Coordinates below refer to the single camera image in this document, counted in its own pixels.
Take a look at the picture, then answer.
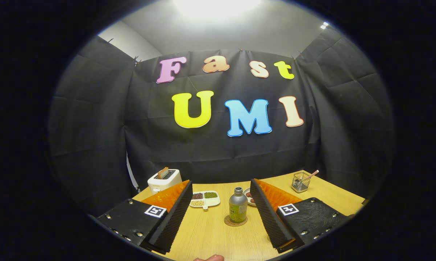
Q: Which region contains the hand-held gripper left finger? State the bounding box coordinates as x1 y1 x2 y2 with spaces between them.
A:
96 180 194 254

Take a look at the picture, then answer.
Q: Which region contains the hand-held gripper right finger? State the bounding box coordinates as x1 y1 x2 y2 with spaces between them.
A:
250 178 352 253

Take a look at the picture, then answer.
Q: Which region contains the silver bottle with green label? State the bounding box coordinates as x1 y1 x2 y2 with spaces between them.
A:
229 187 248 223

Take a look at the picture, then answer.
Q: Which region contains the round wooden coaster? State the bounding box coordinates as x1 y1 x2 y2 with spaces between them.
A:
224 215 248 227

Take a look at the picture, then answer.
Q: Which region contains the white round plate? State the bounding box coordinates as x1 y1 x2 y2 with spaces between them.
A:
243 187 256 207

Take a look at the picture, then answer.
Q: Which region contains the white toaster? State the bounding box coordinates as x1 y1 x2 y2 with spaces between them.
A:
148 169 182 194

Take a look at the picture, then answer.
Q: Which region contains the wooden table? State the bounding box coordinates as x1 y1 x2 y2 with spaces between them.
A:
131 170 366 261

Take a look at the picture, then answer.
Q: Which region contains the white divided dish with beans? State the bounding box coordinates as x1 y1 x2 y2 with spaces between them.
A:
189 191 221 210

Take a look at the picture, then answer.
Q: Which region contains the black backdrop cloth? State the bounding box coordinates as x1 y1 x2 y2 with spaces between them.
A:
47 27 396 218

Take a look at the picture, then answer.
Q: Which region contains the wire mesh holder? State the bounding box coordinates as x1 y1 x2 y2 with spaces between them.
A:
291 172 311 193

